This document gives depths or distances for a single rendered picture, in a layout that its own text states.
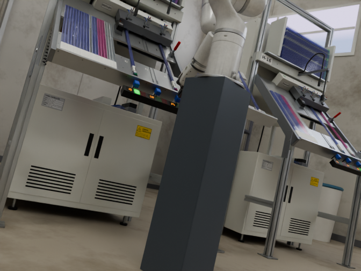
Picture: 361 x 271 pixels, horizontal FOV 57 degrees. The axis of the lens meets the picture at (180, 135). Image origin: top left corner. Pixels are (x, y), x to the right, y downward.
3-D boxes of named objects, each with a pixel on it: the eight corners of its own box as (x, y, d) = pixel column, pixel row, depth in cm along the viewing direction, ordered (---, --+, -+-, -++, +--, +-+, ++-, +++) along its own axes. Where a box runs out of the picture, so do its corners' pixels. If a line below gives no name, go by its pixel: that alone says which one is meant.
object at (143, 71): (187, 103, 169) (190, 98, 167) (53, 55, 138) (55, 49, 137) (180, 83, 183) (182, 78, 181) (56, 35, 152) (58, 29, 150)
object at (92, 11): (171, 70, 197) (175, 62, 194) (57, 23, 166) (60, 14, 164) (162, 44, 221) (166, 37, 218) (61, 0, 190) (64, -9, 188)
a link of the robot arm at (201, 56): (209, 61, 155) (192, 52, 152) (224, 36, 149) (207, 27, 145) (213, 70, 149) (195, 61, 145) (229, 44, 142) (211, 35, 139)
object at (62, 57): (185, 108, 169) (192, 98, 166) (51, 62, 139) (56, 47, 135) (185, 107, 170) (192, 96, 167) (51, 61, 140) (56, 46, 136)
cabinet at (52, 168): (136, 228, 187) (163, 121, 194) (-2, 209, 154) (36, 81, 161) (104, 206, 244) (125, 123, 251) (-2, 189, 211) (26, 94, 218)
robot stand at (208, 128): (210, 284, 117) (251, 93, 125) (177, 290, 104) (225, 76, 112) (173, 266, 129) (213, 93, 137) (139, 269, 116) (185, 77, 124)
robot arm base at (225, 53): (253, 94, 125) (263, 47, 127) (225, 75, 111) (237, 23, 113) (213, 93, 138) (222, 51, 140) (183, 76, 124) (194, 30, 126)
